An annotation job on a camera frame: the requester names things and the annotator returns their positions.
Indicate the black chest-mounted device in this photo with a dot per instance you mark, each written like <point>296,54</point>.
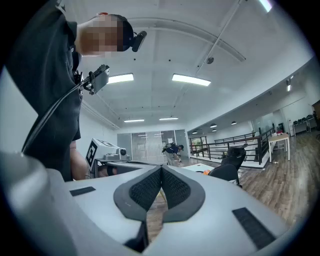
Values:
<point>100,78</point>

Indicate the person's black shirt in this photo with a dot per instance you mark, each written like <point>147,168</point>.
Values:
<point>45,87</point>

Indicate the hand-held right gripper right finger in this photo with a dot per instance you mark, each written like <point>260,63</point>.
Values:
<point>220,212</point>

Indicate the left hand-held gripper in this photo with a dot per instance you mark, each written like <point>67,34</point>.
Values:
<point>110,153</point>

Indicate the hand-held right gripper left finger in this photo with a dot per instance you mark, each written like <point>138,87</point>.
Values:
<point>100,200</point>

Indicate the long ceiling light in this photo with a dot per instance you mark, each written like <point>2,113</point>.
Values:
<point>134,120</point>
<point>168,118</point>
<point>120,78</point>
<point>191,80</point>

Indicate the black metal railing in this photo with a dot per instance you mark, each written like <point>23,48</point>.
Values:
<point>260,142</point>

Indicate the round ceiling fixture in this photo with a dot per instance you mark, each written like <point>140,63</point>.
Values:
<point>210,60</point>

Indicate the distant white shelf table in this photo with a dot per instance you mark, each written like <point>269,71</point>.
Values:
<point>303,123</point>

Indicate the person's head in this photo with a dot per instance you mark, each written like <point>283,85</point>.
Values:
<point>100,35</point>

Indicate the small orange object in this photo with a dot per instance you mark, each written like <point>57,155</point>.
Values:
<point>206,172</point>

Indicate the white table with wooden top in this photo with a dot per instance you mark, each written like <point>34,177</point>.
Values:
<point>278,138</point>

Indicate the person's left forearm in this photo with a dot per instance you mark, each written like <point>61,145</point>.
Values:
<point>78,162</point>

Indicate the wall-mounted light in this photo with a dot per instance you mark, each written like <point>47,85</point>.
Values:
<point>289,86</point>

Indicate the black mesh office chair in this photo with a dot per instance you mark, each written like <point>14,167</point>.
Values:
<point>226,172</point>

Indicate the frosted glass partition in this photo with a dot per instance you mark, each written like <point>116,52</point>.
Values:
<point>147,146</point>

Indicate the wooden cabinet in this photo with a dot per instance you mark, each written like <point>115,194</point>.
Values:
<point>317,112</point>

